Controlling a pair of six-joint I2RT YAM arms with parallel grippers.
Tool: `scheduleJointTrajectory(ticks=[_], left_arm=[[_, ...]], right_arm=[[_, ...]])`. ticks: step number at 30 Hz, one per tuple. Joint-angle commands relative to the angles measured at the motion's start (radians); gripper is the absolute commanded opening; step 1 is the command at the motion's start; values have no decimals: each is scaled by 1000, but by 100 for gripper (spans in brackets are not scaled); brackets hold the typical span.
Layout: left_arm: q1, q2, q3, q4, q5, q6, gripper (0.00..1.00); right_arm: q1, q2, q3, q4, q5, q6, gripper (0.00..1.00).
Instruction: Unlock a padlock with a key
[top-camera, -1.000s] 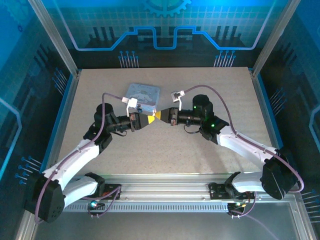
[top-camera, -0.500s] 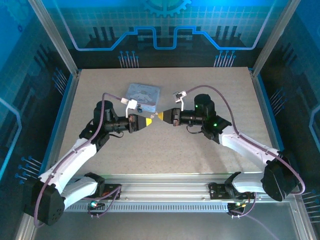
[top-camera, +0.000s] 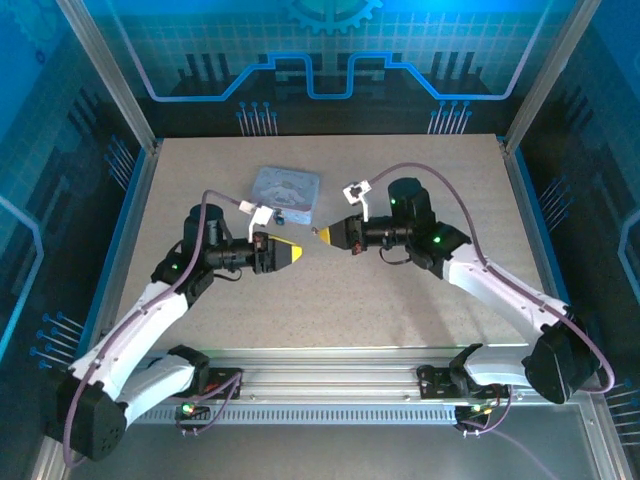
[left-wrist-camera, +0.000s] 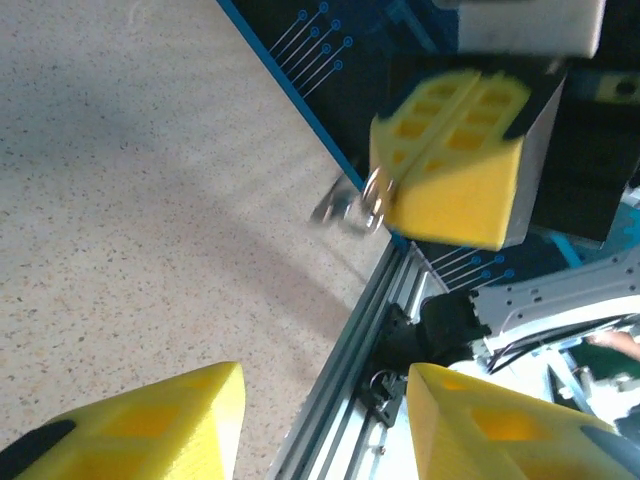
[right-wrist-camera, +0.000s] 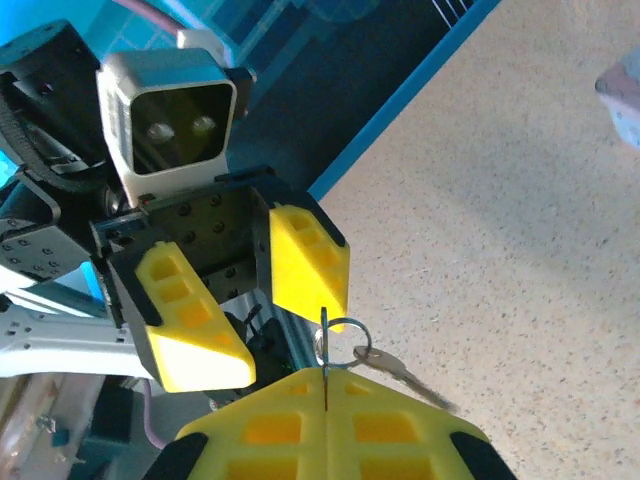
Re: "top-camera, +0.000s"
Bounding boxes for cartoon print tin box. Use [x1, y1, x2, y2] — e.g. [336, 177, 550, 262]
[248, 166, 322, 227]

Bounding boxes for small circuit board with LEDs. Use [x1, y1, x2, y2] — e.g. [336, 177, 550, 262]
[174, 397, 211, 436]
[453, 402, 494, 436]

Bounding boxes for grey metal panel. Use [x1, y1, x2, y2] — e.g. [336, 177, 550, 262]
[29, 402, 634, 480]

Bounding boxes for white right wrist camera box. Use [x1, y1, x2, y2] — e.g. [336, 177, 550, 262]
[342, 180, 374, 222]

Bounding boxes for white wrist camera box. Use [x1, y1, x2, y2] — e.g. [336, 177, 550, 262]
[342, 180, 374, 222]
[239, 199, 274, 239]

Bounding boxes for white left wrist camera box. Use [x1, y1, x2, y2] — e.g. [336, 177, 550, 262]
[239, 199, 274, 239]

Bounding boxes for aluminium side rail blue edge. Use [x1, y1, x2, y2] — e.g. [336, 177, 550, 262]
[499, 137, 591, 364]
[82, 139, 164, 364]

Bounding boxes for aluminium mounting rail beam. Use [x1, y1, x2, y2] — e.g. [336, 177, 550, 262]
[67, 347, 599, 409]

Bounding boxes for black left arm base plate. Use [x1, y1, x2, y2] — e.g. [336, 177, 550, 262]
[151, 366, 245, 401]

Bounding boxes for slotted grey cable duct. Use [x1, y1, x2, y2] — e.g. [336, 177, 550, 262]
[124, 407, 464, 426]

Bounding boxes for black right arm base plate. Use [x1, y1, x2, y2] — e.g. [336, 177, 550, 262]
[416, 364, 511, 401]

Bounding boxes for aluminium frame post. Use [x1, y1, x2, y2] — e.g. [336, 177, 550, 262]
[502, 0, 605, 156]
[54, 0, 165, 154]

